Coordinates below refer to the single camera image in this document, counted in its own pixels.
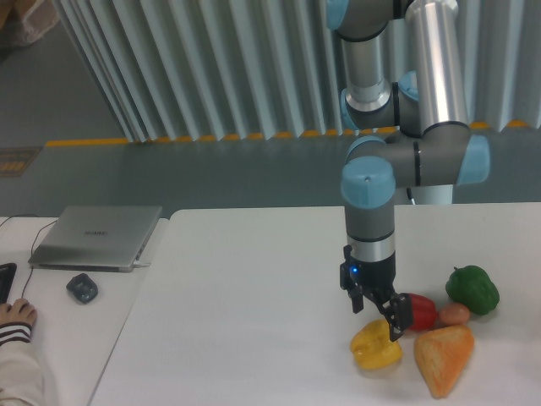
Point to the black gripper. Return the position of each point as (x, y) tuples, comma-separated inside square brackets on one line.
[(374, 281)]

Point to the yellow toy bell pepper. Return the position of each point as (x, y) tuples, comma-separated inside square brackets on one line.
[(372, 348)]

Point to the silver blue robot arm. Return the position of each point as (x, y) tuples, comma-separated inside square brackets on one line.
[(433, 146)]

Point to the cream striped sleeve forearm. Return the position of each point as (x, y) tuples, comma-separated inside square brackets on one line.
[(22, 378)]

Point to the red toy bell pepper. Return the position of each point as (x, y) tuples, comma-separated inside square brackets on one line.
[(424, 313)]

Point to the green toy bell pepper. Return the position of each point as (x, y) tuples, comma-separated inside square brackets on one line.
[(471, 286)]

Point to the person's bare hand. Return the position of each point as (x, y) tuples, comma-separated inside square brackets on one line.
[(20, 312)]

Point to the brown toy egg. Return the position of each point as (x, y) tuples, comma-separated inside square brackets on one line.
[(454, 314)]

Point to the orange toy bread slice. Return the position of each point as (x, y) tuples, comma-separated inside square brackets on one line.
[(441, 356)]

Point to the silver closed laptop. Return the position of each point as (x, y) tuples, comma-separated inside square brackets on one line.
[(97, 238)]

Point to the dark grey small device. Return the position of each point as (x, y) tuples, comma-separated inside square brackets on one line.
[(82, 288)]

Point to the white folding partition screen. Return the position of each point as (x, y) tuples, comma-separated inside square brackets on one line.
[(257, 69)]

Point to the black keyboard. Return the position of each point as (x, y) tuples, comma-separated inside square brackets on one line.
[(7, 274)]

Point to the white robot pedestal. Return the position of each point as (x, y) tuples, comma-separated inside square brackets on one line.
[(430, 195)]

